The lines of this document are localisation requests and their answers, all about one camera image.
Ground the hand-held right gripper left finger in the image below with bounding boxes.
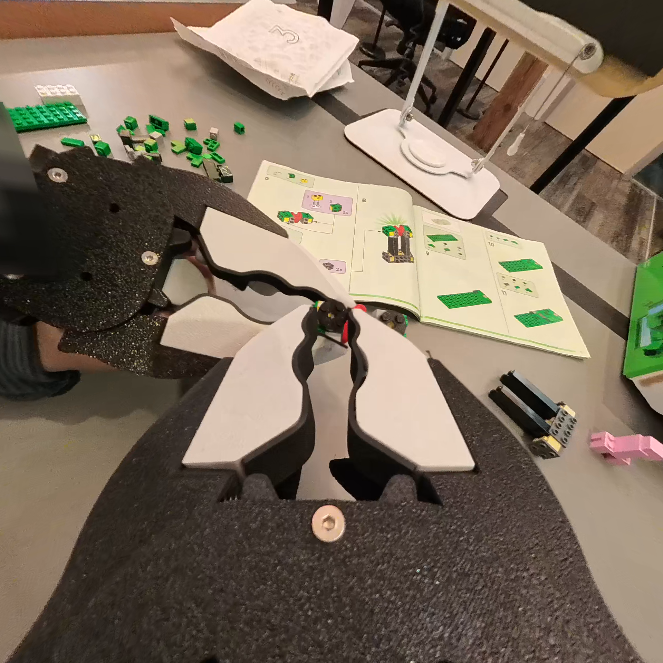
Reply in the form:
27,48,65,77
181,305,318,499

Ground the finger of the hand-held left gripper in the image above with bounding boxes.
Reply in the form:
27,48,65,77
161,292,291,359
198,206,359,311

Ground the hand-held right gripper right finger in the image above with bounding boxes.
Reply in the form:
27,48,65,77
330,306,476,499

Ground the green red toy brick assembly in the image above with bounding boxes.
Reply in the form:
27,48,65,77
313,299,411,349

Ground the small black brick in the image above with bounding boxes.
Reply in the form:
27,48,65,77
317,300,349,328

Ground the person's left forearm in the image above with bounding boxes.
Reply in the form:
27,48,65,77
0,316,81,401

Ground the person's left hand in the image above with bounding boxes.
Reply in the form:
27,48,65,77
35,324,83,373

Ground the pile of small green bricks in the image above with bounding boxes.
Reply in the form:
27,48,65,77
59,114,247,183

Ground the green studded plate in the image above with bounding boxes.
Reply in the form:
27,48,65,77
5,101,88,133

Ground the black toy brick legs assembly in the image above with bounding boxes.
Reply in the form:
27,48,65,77
488,369,578,460

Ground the toy brick instruction booklet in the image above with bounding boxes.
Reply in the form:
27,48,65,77
248,160,591,359

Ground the white studded brick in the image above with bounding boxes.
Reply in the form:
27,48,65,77
35,83,84,107

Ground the white lamp base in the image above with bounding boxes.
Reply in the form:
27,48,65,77
344,0,663,221

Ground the white numbered paper bag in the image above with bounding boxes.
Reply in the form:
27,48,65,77
171,0,361,99

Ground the pink toy brick pig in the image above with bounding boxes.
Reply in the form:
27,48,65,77
589,430,663,465

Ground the green toy set box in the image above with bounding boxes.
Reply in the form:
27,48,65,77
622,254,663,415

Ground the black office chair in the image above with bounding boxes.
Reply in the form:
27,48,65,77
357,0,469,115

